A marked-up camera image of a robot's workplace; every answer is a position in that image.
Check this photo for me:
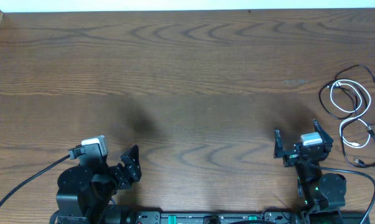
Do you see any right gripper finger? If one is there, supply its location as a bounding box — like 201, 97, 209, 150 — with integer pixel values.
313, 119, 333, 146
273, 129, 284, 159

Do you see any white usb cable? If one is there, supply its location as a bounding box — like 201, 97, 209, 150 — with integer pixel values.
329, 79, 372, 149

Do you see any black usb cable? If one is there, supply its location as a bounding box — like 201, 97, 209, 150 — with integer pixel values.
318, 64, 375, 169

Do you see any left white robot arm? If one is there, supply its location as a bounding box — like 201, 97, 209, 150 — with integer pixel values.
49, 144, 142, 224

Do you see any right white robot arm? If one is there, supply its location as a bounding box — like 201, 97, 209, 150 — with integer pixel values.
273, 120, 346, 224

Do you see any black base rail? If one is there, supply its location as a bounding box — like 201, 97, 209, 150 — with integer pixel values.
50, 203, 371, 224

